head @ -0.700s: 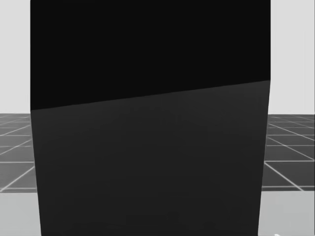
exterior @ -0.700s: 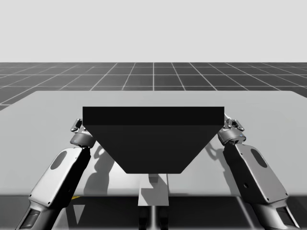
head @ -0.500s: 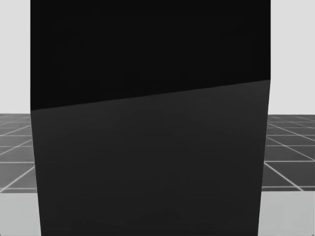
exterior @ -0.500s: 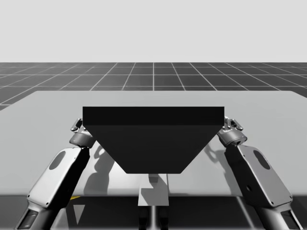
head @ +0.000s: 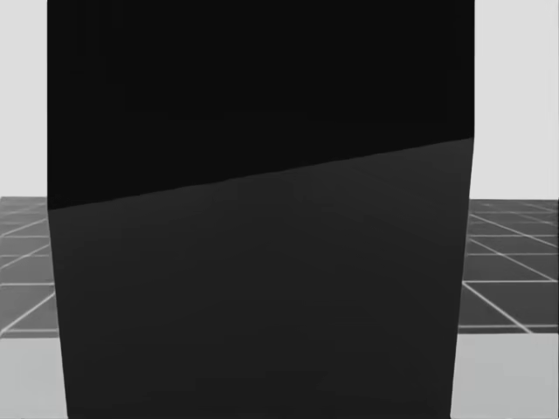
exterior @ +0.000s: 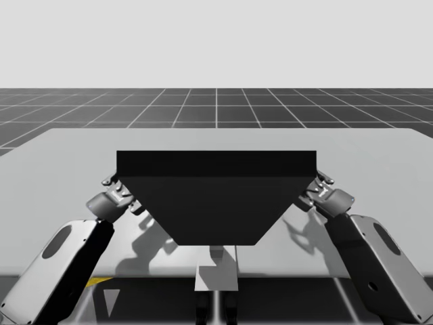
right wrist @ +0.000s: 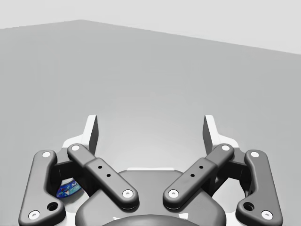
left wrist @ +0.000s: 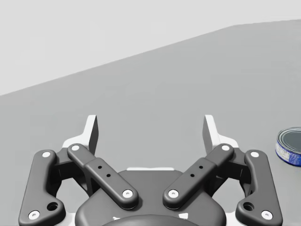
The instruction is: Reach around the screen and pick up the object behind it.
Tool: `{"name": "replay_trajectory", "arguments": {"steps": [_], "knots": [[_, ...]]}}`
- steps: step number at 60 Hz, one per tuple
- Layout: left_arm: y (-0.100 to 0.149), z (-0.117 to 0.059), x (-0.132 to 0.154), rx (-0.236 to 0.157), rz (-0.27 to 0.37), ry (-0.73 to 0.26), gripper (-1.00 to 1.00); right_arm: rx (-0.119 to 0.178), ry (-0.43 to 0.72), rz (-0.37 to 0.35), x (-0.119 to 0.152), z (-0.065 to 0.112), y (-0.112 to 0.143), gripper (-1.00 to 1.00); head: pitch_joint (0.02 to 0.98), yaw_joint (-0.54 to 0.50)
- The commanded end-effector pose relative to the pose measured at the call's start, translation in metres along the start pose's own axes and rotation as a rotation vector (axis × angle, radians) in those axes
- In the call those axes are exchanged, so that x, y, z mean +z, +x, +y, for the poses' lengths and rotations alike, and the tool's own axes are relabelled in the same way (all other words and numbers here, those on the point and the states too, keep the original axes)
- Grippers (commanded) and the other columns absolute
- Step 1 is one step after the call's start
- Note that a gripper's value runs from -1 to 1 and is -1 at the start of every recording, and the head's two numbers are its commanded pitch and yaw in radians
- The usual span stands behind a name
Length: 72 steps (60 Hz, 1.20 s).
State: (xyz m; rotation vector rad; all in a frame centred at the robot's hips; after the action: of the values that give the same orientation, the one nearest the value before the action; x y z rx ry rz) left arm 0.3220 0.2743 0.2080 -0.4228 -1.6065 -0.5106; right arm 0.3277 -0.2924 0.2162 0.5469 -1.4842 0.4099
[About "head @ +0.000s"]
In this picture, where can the black screen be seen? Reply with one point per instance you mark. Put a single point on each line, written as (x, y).
(262, 131)

